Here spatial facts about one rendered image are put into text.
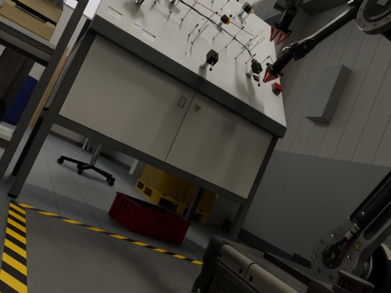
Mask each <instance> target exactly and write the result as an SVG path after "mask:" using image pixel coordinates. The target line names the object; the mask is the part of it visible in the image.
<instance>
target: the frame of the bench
mask: <svg viewBox="0 0 391 293"><path fill-rule="evenodd" d="M95 36H96V33H93V32H92V31H90V30H87V31H86V32H85V33H84V35H83V36H82V37H81V38H80V39H79V41H78V42H77V44H76V45H75V46H74V47H73V48H72V50H71V51H70V54H71V53H72V52H73V51H74V49H75V48H76V47H77V46H78V45H79V43H81V44H80V46H79V48H78V50H77V52H76V54H75V56H74V58H73V60H72V62H71V64H70V66H69V68H68V70H67V72H66V74H65V76H64V78H63V80H62V83H61V85H60V87H59V89H58V91H57V93H56V95H55V97H54V99H53V101H52V103H51V106H50V107H49V109H47V108H45V105H46V103H47V101H48V99H49V97H50V95H49V97H48V99H47V101H46V103H45V105H44V107H43V109H42V111H41V113H40V115H39V117H38V119H37V121H36V123H35V125H34V128H33V130H32V132H31V134H30V136H29V138H28V140H27V142H26V144H25V146H24V148H23V150H22V152H21V154H20V156H19V158H18V160H17V162H16V164H15V166H14V168H13V171H12V173H11V174H12V175H13V176H16V178H15V180H14V182H13V184H12V186H11V188H10V190H9V193H8V196H9V197H11V198H17V197H18V196H19V194H20V191H21V189H22V187H23V185H24V183H25V181H26V179H27V177H28V175H29V172H30V170H31V168H32V166H33V164H34V162H35V160H36V158H37V156H38V154H39V152H40V150H41V148H42V146H43V144H44V141H45V139H46V137H47V135H48V133H49V131H50V129H51V127H52V125H53V123H55V124H57V125H59V126H62V127H64V128H66V129H68V130H71V131H73V132H75V133H78V134H80V135H82V136H85V137H87V138H89V139H91V140H94V141H96V142H99V143H100V144H103V145H105V146H108V147H110V148H112V149H114V150H117V151H119V152H121V153H123V154H126V155H128V156H131V157H132V158H135V159H137V160H140V161H142V162H144V163H146V164H148V165H151V166H154V167H156V168H157V169H160V170H163V171H165V172H167V173H169V174H172V175H174V176H176V177H178V178H181V179H183V180H186V181H188V182H190V183H192V184H195V185H197V186H198V188H197V190H196V192H195V195H194V197H193V200H192V202H191V204H190V207H189V209H188V211H187V213H186V216H185V218H184V219H185V220H186V221H188V222H189V223H191V221H192V218H193V216H194V214H195V212H196V209H197V206H198V204H199V202H200V200H201V197H202V195H203V193H204V190H205V189H206V190H208V191H211V192H213V193H215V194H217V195H220V196H222V197H224V198H226V199H229V200H231V201H233V202H235V203H238V204H240V207H239V209H238V212H237V215H236V217H235V219H234V222H233V224H232V226H231V228H230V231H229V233H228V236H227V238H230V239H232V240H237V237H238V234H239V232H240V230H241V227H242V225H243V223H244V220H245V218H246V216H247V213H248V210H249V208H250V206H251V203H252V201H253V199H254V196H255V193H256V192H257V189H258V186H259V184H260V182H261V179H262V176H263V175H264V172H265V169H266V167H267V165H268V162H269V160H270V158H271V155H272V152H273V150H274V148H275V145H276V143H277V141H278V137H276V136H274V135H273V137H272V139H271V142H270V144H269V147H268V149H267V152H266V154H265V156H264V159H263V161H262V163H261V166H260V169H259V171H258V173H257V176H256V178H255V180H254V183H253V186H252V187H251V190H250V193H249V195H248V197H247V199H245V198H242V197H240V196H238V195H235V194H233V193H231V192H229V191H227V190H224V189H222V188H220V187H217V186H215V185H213V184H211V183H209V182H206V181H204V180H202V179H200V178H198V177H195V176H193V175H191V174H188V173H186V172H185V171H182V170H180V169H177V168H175V167H173V166H171V165H169V164H166V163H164V162H162V161H160V160H158V159H155V158H153V157H151V156H148V155H146V154H144V153H142V152H140V151H137V150H135V149H133V148H131V147H129V146H126V145H124V144H122V143H119V142H117V141H115V140H113V139H111V138H108V137H106V136H104V135H102V134H100V133H97V132H95V131H93V130H90V129H89V128H86V127H84V126H82V125H79V124H77V123H75V122H73V121H71V120H68V119H66V118H64V117H62V116H60V115H58V113H59V110H60V108H61V106H62V104H63V102H64V100H65V98H66V96H67V94H68V92H69V90H70V88H71V86H72V84H73V82H74V79H75V77H76V75H77V73H78V71H79V69H80V67H81V64H82V62H83V60H84V58H85V57H86V54H87V52H88V50H89V48H90V46H91V44H92V42H93V40H94V38H95ZM70 54H69V56H70ZM69 56H68V57H67V60H68V58H69ZM67 60H66V62H67ZM66 62H65V64H66ZM65 64H64V66H65ZM64 66H63V68H64ZM63 68H62V70H63ZM62 70H61V72H62ZM61 72H60V74H59V76H60V75H61ZM59 76H58V78H59ZM58 78H57V80H58ZM57 80H56V82H57ZM56 82H55V84H56ZM54 86H55V85H54ZM53 89H54V87H53ZM53 89H52V90H53ZM51 92H52V91H51ZM50 94H51V93H50Z"/></svg>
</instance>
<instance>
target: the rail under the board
mask: <svg viewBox="0 0 391 293"><path fill-rule="evenodd" d="M88 30H90V31H92V32H93V33H96V35H98V36H100V37H101V38H103V39H105V40H107V41H109V42H110V43H112V44H114V45H116V46H117V47H119V48H121V49H122V50H124V51H126V52H128V53H129V54H131V55H133V56H135V57H137V58H138V59H140V60H142V61H143V62H145V63H147V64H149V65H150V66H152V67H154V68H156V69H158V70H159V71H161V72H163V73H165V74H166V75H168V76H169V77H171V78H173V79H175V80H177V81H178V82H180V83H182V84H184V85H185V86H187V87H189V88H191V89H192V90H194V91H196V92H198V93H199V94H201V95H203V96H205V97H206V98H208V99H210V100H212V101H214V102H215V103H217V104H218V105H220V106H222V107H224V108H226V109H227V110H229V111H231V112H233V113H234V114H236V115H238V116H240V117H242V118H243V119H245V120H247V121H248V122H250V123H252V124H254V125H255V126H257V127H259V128H261V129H263V130H264V131H266V132H267V133H270V134H271V135H274V136H276V137H278V138H283V137H284V135H285V132H286V130H287V128H286V127H284V126H282V125H281V124H279V123H277V122H276V121H274V120H272V119H271V118H269V117H267V116H265V115H264V114H262V113H261V112H259V111H257V110H255V109H254V108H252V107H250V106H249V105H247V104H246V103H244V102H242V101H241V100H239V99H237V98H235V97H234V96H232V95H230V94H228V93H227V92H225V91H224V90H222V89H220V88H219V87H217V86H215V85H213V84H212V83H210V82H209V81H207V80H205V79H204V78H202V77H200V76H199V75H197V74H195V73H193V72H192V71H190V70H189V69H187V68H185V67H183V66H182V65H180V64H178V63H177V62H175V61H174V60H172V59H170V58H168V57H167V56H165V55H163V54H162V53H160V52H158V51H156V50H155V49H153V48H151V47H150V46H148V45H147V44H145V43H143V42H141V41H140V40H138V39H136V38H135V37H133V36H132V35H130V34H128V33H127V32H125V31H123V30H121V29H120V28H118V27H116V26H114V25H113V24H111V23H110V22H108V21H106V20H105V19H103V18H101V17H99V16H98V15H95V16H94V17H93V20H92V22H91V24H90V26H89V28H88Z"/></svg>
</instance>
